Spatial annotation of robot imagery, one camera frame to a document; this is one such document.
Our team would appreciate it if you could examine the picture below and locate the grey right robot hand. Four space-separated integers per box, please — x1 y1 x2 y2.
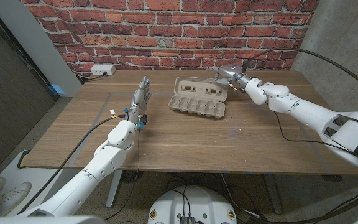
208 64 253 91

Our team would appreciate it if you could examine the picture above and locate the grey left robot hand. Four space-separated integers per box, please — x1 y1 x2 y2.
126 75 152 125

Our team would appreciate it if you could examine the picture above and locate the grey cardboard egg carton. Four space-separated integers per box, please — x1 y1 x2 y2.
168 76 229 120

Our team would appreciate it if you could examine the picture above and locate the white power strip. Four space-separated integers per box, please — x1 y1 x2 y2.
90 63 117 76

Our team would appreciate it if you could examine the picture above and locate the red brick printed backdrop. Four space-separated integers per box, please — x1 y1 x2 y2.
20 0 320 78

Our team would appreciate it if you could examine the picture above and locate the grey table leg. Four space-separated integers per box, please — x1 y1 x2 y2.
262 174 285 215
105 170 124 209

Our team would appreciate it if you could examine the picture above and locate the white robot torso base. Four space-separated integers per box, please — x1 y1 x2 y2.
147 185 238 224

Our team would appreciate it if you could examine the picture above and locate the white shoe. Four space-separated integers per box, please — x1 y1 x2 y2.
0 181 32 216

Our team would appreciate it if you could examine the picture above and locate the black power strip cord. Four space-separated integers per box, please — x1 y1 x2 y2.
75 71 108 82

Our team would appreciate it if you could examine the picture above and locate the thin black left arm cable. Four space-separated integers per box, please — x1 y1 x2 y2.
104 126 142 221

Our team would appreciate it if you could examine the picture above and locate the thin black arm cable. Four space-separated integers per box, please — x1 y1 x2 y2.
104 126 142 221
273 111 358 156

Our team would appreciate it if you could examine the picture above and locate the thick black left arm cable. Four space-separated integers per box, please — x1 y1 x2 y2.
17 114 127 214

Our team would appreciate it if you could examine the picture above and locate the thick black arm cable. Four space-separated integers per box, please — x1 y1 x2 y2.
17 114 127 214
242 48 358 97

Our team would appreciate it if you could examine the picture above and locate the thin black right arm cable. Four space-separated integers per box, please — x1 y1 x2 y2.
273 111 358 156

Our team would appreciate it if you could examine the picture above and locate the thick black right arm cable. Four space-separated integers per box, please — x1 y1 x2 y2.
242 48 358 97

